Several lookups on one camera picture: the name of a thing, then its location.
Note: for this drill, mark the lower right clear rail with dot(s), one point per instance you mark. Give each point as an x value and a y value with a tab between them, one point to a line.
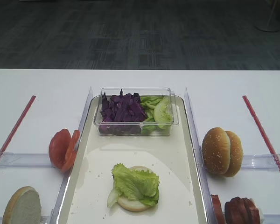
271	219

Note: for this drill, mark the stack of meat slices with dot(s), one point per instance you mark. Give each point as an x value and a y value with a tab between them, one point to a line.
242	211

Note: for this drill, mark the right tomato slice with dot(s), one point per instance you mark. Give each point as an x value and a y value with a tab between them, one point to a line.
70	155

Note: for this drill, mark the upper left clear rail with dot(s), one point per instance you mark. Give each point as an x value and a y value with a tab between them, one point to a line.
8	159

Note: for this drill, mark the upright bun half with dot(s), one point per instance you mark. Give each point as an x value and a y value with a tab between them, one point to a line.
24	207

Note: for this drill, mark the white metal tray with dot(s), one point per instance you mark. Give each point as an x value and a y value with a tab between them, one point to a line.
84	192

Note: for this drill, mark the right long clear rail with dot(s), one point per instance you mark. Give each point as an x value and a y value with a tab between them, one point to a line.
204	188

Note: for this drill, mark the green lettuce in box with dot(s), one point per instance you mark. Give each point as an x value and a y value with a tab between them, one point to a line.
159	115

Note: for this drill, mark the sesame bun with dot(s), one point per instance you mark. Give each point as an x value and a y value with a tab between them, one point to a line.
236	154
216	150

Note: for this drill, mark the left red rod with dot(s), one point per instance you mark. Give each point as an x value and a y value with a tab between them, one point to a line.
16	126

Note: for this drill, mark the green lettuce leaf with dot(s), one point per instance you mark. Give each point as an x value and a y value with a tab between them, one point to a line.
135	185

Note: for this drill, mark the bun bottom on tray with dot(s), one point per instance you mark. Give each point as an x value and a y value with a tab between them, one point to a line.
137	206

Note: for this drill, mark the clear plastic salad box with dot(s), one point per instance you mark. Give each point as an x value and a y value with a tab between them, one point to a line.
142	93

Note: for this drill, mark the shredded purple cabbage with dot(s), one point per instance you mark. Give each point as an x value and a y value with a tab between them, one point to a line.
119	111

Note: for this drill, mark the long clear rail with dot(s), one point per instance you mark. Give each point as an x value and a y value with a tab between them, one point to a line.
204	188
80	130

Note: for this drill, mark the left sesame bun top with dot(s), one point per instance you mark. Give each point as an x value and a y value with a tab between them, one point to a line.
216	150

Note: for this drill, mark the red rod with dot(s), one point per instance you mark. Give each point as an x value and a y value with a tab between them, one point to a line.
262	131
16	126

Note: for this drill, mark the tomato slice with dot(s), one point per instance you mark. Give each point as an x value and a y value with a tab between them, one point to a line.
70	155
58	147

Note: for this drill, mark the right red rod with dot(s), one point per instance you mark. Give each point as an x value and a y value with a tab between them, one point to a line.
262	131

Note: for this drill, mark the upper right clear rail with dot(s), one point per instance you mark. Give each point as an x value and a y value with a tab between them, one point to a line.
269	162

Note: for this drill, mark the single meat slice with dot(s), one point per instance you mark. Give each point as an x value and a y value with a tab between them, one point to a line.
218	209

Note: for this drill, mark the left long clear rail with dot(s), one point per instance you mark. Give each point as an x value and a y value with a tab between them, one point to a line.
80	130

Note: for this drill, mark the left tomato slice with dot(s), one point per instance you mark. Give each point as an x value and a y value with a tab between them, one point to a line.
58	147

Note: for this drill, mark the right sesame bun top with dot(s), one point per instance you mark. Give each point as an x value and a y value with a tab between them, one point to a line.
236	154

